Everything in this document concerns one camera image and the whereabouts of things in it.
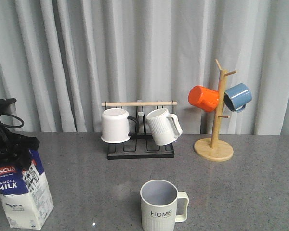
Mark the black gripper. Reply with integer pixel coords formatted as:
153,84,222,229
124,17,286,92
0,98,39,170

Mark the blue white milk carton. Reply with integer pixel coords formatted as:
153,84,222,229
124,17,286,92
0,150,53,230

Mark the cream HOME mug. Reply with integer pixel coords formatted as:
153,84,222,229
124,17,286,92
140,180,189,231

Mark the grey pleated curtain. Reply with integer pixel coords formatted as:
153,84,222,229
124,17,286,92
0,0,289,135

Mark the white ribbed mug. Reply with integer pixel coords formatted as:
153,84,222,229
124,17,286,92
146,108,183,146

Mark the wooden mug tree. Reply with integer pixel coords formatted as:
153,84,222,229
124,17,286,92
194,60,237,162

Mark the orange mug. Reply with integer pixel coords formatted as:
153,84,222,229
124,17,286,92
188,85,220,112

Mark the blue mug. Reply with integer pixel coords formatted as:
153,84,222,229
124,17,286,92
224,83,252,113

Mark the white mug black handle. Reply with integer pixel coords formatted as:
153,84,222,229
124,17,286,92
101,108,139,144

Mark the black wire mug rack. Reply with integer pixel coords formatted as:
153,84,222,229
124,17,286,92
102,100,177,160

